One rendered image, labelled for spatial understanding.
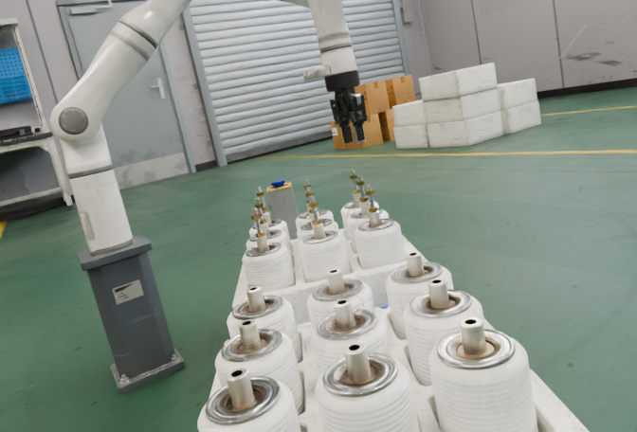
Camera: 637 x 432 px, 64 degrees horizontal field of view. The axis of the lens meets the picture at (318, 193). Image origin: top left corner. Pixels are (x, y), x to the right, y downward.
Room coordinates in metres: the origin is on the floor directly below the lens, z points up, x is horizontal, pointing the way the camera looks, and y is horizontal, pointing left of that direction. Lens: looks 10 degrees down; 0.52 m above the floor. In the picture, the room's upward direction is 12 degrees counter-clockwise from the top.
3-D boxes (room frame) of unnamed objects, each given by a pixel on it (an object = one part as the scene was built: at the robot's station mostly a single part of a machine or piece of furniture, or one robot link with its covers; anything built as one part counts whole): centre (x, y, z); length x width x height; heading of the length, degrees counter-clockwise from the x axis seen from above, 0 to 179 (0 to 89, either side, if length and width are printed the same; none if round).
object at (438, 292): (0.58, -0.12, 0.26); 0.02 x 0.02 x 0.03
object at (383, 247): (1.01, -0.10, 0.16); 0.10 x 0.10 x 0.18
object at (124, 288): (1.11, 0.48, 0.15); 0.15 x 0.15 x 0.30; 28
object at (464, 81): (3.84, -1.19, 0.45); 0.39 x 0.39 x 0.18; 28
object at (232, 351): (0.58, 0.12, 0.25); 0.08 x 0.08 x 0.01
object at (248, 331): (0.58, 0.12, 0.26); 0.02 x 0.02 x 0.03
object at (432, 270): (0.70, -0.12, 0.25); 0.08 x 0.08 x 0.01
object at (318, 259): (1.01, 0.02, 0.16); 0.10 x 0.10 x 0.18
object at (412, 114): (4.21, -1.02, 0.27); 0.39 x 0.39 x 0.18; 30
